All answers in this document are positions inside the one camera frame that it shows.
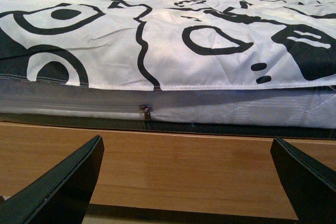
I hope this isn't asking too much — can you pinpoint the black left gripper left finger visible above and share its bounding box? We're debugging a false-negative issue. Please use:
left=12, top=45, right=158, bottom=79
left=1, top=135, right=104, bottom=223

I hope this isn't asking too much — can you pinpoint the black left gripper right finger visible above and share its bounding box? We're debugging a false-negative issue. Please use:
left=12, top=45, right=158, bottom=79
left=270, top=137, right=335, bottom=223

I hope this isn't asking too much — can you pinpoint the white quilted mattress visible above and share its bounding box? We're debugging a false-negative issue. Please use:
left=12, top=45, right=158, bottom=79
left=1, top=80, right=335, bottom=140

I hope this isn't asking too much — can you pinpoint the metal mattress zipper pull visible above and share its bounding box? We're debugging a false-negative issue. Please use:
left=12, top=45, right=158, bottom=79
left=139, top=104, right=152, bottom=122

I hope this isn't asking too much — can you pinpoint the black and white patterned duvet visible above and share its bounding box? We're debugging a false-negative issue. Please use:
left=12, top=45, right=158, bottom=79
left=1, top=0, right=335, bottom=91

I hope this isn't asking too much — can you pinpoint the wooden bed frame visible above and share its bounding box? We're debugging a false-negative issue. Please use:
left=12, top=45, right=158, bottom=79
left=0, top=121, right=336, bottom=221

